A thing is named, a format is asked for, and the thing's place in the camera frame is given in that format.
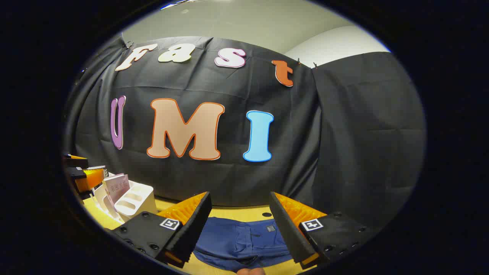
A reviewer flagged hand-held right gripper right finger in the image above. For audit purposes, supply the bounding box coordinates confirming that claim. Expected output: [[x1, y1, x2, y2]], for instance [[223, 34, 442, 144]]
[[269, 191, 379, 268]]

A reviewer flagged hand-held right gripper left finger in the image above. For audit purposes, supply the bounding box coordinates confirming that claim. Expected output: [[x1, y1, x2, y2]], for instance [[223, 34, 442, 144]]
[[109, 191, 212, 269]]

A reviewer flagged dark grey book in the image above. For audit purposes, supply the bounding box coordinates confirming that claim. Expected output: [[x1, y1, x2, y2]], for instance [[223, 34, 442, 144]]
[[87, 165, 110, 178]]

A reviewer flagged pink book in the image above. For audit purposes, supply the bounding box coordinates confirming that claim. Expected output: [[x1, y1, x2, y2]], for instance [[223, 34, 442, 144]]
[[102, 173, 130, 204]]

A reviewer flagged white plastic bookshelf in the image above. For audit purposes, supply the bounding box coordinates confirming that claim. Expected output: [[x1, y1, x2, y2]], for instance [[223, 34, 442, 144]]
[[82, 172, 158, 224]]

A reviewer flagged black backdrop cloth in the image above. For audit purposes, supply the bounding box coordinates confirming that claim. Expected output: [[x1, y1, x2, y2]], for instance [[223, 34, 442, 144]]
[[63, 36, 426, 230]]

